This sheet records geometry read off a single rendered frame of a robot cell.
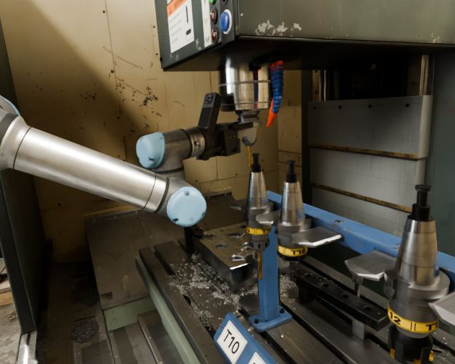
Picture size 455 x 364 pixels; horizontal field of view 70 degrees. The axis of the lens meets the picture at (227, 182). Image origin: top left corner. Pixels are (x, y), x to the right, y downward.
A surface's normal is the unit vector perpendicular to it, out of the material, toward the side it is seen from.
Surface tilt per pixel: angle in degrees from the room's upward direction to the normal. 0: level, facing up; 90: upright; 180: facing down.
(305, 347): 0
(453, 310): 0
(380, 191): 90
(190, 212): 90
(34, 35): 90
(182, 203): 90
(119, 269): 24
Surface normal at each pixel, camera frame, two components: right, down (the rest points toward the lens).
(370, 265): -0.06, -0.97
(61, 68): 0.45, 0.18
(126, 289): 0.13, -0.81
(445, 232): -0.89, 0.16
